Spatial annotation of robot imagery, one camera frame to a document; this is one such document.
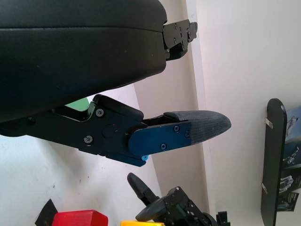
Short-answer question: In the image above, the green wooden block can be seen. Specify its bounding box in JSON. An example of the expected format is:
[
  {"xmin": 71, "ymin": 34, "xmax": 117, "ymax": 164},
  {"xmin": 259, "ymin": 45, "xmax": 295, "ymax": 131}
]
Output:
[{"xmin": 65, "ymin": 97, "xmax": 91, "ymax": 113}]

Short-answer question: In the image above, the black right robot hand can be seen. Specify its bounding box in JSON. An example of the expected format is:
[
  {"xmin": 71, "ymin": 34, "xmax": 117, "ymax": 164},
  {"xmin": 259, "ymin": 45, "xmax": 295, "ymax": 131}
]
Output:
[{"xmin": 127, "ymin": 173, "xmax": 217, "ymax": 226}]

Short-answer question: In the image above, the black tape strip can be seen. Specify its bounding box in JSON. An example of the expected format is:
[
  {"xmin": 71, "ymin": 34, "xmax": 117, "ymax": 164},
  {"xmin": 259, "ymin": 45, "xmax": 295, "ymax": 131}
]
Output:
[{"xmin": 34, "ymin": 199, "xmax": 58, "ymax": 226}]

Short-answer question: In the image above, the printed dark cardboard box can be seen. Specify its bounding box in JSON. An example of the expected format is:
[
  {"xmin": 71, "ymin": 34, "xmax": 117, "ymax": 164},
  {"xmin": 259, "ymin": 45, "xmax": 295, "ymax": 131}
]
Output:
[{"xmin": 277, "ymin": 108, "xmax": 301, "ymax": 213}]

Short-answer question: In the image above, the yellow wooden block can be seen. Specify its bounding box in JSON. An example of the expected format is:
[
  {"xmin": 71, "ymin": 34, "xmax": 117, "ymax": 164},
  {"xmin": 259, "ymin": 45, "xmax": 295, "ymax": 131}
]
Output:
[{"xmin": 120, "ymin": 220, "xmax": 165, "ymax": 226}]

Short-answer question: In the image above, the red wooden block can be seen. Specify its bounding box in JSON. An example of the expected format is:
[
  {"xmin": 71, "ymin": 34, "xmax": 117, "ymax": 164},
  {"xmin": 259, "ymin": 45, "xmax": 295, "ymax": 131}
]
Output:
[{"xmin": 51, "ymin": 209, "xmax": 109, "ymax": 226}]

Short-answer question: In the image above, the black oblong board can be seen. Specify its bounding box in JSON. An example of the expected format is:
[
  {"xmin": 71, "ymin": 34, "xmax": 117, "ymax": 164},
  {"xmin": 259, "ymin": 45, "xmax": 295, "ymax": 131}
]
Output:
[{"xmin": 260, "ymin": 98, "xmax": 288, "ymax": 226}]

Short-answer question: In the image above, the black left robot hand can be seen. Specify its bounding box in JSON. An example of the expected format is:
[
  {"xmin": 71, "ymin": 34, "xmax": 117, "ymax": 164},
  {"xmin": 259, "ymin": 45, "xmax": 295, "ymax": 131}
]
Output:
[{"xmin": 0, "ymin": 0, "xmax": 232, "ymax": 168}]

